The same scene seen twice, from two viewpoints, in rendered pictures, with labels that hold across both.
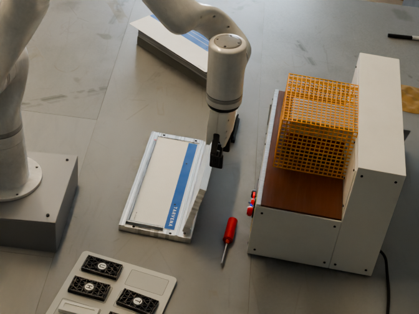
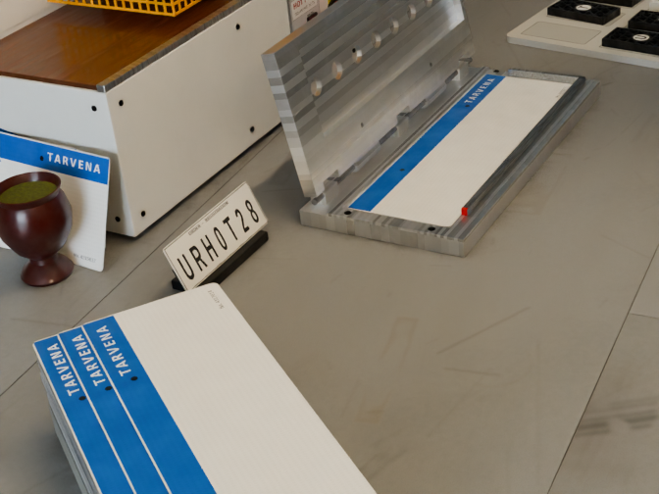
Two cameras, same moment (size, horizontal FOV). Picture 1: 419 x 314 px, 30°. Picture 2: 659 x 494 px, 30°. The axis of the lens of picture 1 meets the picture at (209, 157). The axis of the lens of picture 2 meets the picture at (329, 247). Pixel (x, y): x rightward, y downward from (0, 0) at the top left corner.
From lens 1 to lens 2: 3.23 m
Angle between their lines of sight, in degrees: 105
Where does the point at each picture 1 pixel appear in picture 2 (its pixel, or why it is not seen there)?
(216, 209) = not seen: hidden behind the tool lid
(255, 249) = not seen: hidden behind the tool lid
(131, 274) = (585, 39)
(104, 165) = (617, 198)
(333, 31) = not seen: outside the picture
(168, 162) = (446, 173)
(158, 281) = (540, 33)
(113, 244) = (613, 79)
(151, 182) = (505, 139)
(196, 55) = (199, 348)
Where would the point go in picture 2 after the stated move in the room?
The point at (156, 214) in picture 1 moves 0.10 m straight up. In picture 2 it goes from (513, 93) to (511, 22)
